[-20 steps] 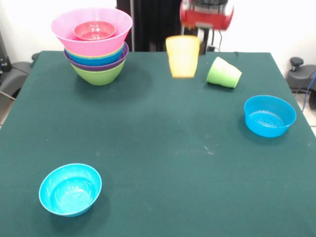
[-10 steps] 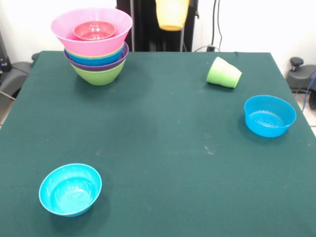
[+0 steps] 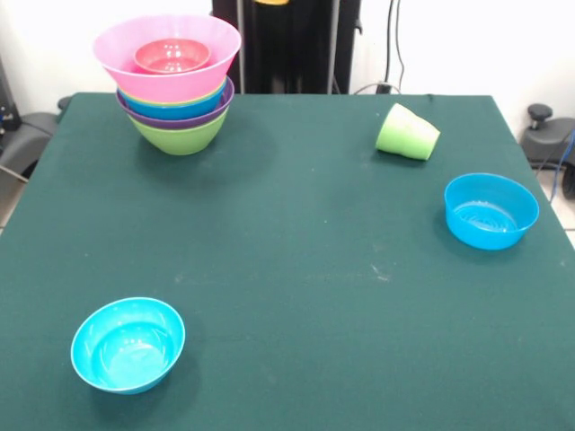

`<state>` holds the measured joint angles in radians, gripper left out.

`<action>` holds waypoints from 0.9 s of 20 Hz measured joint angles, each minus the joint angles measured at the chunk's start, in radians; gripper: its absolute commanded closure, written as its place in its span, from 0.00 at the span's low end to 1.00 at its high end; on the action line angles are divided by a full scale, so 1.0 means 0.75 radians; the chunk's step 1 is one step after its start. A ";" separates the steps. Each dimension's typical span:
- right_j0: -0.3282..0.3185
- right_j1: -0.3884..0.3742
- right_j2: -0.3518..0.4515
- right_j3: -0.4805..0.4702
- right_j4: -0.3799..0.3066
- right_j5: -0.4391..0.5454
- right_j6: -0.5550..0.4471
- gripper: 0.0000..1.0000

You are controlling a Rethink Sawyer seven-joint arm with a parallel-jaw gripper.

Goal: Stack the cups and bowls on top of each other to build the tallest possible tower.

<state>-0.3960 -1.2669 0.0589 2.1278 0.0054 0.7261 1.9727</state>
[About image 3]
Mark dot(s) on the small light blue bowl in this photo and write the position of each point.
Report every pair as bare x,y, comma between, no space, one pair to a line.
128,348

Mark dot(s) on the green plastic cup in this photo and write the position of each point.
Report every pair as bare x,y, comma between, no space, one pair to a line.
427,141
395,130

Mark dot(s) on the black round knob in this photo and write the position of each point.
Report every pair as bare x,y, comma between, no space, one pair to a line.
64,103

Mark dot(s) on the black power plug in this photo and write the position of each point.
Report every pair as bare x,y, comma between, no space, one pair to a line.
382,87

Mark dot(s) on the green plastic bowl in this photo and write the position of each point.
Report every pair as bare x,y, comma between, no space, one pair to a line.
179,103
179,141

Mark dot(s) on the dark green tablecloth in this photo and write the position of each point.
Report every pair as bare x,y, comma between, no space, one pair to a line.
287,386

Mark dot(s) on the yellow plastic cup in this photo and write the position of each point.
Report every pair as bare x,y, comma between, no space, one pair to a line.
271,2

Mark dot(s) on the red plastic bowl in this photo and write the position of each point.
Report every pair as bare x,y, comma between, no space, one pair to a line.
173,54

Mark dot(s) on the translucent blue plastic bowl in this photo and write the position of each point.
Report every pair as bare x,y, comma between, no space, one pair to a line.
494,211

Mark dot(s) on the large pink plastic bowl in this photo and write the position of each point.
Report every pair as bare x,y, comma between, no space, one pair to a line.
166,87

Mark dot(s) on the purple plastic bowl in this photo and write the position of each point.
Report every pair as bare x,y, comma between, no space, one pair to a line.
179,125

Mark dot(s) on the black equipment base with knob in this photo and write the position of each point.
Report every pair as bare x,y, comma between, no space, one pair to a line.
548,139

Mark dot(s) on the large blue plastic bowl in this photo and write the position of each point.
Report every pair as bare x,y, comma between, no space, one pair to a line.
175,112

